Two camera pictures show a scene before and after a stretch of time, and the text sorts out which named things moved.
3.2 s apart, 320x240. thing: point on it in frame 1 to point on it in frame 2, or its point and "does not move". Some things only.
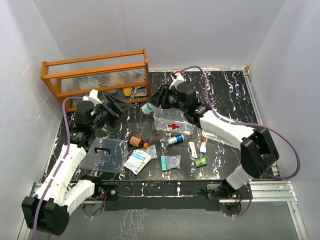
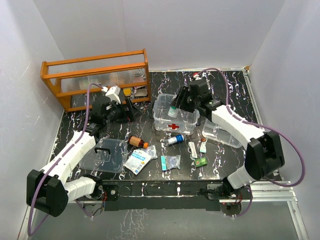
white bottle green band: [147, 108] to [173, 111]
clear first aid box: [172, 120] does not move
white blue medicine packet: [137, 161] does not move
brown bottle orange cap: [137, 142] does not move
